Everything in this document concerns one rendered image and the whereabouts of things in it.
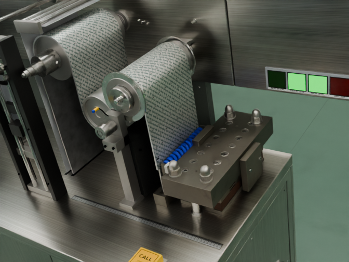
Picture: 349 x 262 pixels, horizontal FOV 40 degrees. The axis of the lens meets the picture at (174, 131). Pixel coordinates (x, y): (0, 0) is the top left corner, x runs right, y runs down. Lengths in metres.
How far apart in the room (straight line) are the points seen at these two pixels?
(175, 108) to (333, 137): 2.07
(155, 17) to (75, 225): 0.69
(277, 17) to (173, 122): 0.41
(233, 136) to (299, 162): 1.67
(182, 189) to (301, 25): 0.54
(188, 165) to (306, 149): 1.93
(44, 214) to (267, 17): 0.88
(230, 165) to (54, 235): 0.55
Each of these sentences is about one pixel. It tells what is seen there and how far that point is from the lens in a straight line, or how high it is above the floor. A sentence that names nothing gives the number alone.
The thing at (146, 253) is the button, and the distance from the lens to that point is 1.27.
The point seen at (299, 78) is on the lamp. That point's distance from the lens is 1.39.
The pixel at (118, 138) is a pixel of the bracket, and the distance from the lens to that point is 1.34.
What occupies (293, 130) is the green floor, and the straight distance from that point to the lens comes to 3.42.
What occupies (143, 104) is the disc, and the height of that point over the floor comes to 1.24.
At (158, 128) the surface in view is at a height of 1.14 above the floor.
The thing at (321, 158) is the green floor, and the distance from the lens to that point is 3.13.
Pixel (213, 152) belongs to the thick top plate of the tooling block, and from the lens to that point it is 1.39.
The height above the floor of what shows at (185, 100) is 1.15.
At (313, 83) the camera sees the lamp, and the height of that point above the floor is 1.19.
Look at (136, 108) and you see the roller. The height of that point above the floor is 1.22.
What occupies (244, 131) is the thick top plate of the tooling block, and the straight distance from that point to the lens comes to 1.48.
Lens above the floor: 1.80
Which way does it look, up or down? 30 degrees down
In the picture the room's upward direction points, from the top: 10 degrees counter-clockwise
